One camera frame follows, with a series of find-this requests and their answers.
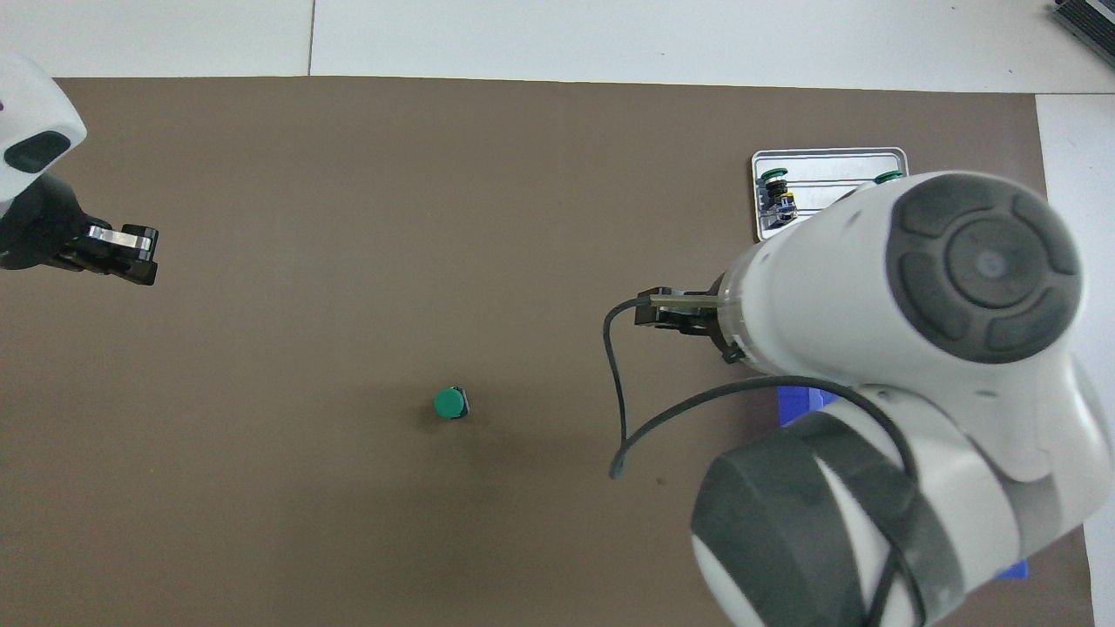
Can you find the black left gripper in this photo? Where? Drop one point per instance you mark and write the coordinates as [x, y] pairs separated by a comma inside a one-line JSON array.
[[35, 231]]

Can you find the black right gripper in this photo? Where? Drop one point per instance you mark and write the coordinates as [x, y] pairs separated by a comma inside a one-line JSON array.
[[714, 324]]

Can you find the green push button switch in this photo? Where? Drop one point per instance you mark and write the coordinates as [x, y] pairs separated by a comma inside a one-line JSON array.
[[449, 403], [888, 178], [777, 196]]

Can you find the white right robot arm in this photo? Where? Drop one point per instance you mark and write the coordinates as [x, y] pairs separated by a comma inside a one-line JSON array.
[[871, 348]]

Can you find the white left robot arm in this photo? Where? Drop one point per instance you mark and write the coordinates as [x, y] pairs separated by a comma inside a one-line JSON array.
[[26, 104]]

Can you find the blue plastic storage bin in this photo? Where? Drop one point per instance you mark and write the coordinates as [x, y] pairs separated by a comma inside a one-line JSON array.
[[801, 407]]

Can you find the grey metal tray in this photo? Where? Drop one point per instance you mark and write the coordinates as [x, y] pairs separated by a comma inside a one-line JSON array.
[[827, 165]]

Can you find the brown table mat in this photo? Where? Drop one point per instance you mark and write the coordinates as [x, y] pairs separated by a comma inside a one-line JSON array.
[[435, 218]]

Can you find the grey ribbed device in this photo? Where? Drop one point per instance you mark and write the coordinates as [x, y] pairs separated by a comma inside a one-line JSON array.
[[1089, 19]]

